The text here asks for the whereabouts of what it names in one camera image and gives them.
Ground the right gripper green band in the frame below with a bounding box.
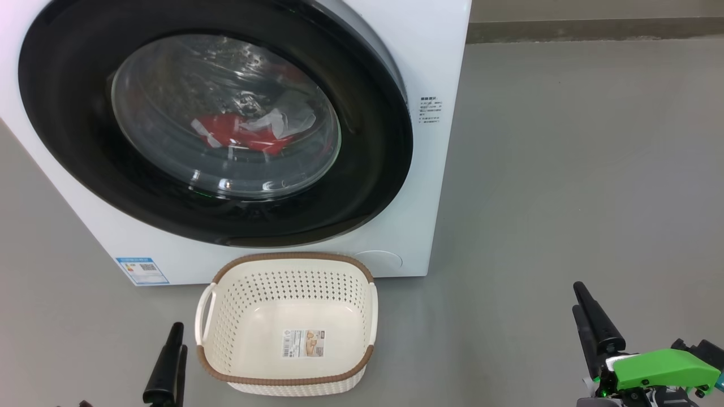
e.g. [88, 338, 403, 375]
[572, 281, 722, 407]

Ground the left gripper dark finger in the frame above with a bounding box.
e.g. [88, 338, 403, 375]
[177, 346, 188, 407]
[143, 322, 185, 407]

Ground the red garment with white stripes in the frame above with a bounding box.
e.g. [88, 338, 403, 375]
[191, 105, 317, 157]

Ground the black round glass washer door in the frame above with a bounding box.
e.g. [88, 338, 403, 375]
[18, 0, 413, 248]

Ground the cream perforated basket brown rim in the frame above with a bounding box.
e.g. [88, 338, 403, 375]
[195, 253, 378, 397]

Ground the product label sticker with barcode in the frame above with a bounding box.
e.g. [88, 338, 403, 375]
[282, 330, 327, 359]

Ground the white front-load washing machine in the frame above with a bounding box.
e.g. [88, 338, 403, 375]
[0, 0, 473, 287]

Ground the blue energy label sticker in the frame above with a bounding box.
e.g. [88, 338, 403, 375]
[116, 257, 170, 286]

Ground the round white filter cover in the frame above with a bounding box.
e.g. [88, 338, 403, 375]
[354, 250, 403, 271]

